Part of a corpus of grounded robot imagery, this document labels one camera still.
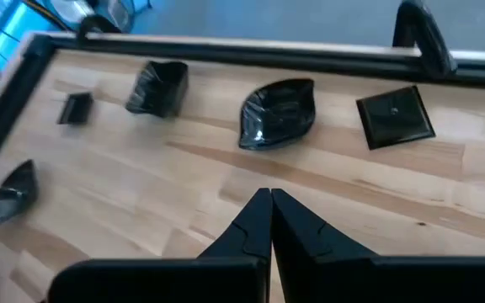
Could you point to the blue shiny object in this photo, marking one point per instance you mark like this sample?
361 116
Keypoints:
19 25

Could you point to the black wavy square mini bowl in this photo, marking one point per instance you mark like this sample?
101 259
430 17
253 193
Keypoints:
158 90

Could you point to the small black rectangular mini dish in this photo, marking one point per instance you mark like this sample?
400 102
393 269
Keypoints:
74 108

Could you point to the black arched rail bracket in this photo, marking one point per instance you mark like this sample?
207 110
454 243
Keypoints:
86 23
436 50

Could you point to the black table edge rail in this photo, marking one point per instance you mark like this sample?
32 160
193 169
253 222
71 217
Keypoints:
225 52

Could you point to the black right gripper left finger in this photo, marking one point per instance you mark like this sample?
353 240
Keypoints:
162 282

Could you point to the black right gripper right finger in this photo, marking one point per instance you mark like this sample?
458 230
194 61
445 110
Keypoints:
352 278

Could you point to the black leaf-shaped mini plate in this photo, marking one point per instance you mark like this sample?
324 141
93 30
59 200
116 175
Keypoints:
276 113

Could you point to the black boat-shaped mini plate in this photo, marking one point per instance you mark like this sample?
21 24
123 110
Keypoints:
17 189

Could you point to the black square mini plate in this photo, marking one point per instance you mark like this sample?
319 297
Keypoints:
394 118

